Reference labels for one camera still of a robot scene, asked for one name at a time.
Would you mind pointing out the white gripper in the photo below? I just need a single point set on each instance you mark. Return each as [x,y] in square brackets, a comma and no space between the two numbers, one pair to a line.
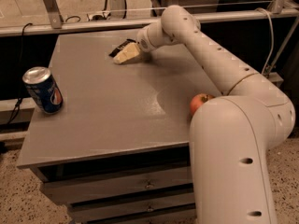
[144,43]

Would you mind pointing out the black rxbar chocolate wrapper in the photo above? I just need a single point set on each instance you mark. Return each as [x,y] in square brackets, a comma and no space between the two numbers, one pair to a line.
[120,47]

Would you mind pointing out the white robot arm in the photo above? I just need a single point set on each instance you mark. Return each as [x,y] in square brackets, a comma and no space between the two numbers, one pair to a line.
[230,134]

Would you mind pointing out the red apple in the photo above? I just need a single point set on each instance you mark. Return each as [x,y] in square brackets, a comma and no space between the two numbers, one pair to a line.
[199,100]

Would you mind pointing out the white power strip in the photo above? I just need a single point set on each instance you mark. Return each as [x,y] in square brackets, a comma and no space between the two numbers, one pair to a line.
[98,16]

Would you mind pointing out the grey metal railing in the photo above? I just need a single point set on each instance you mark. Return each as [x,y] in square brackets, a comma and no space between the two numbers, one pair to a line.
[91,26]

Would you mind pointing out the blue pepsi can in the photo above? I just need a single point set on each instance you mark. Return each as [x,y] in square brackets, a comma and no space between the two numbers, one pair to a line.
[42,87]

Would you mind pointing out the grey drawer cabinet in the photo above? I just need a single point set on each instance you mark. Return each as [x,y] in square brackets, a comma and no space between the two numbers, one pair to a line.
[117,152]

